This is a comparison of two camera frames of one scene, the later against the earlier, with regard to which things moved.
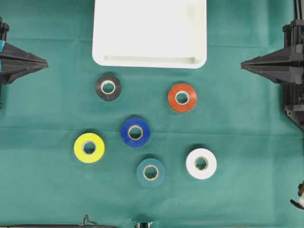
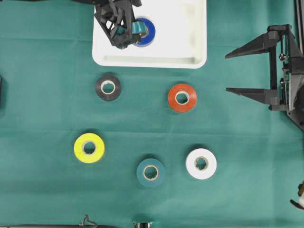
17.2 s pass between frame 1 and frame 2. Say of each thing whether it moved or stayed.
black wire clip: stayed
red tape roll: stayed
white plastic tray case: stayed
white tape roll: stayed
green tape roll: stayed
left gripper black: moved
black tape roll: stayed
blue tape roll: moved
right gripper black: moved
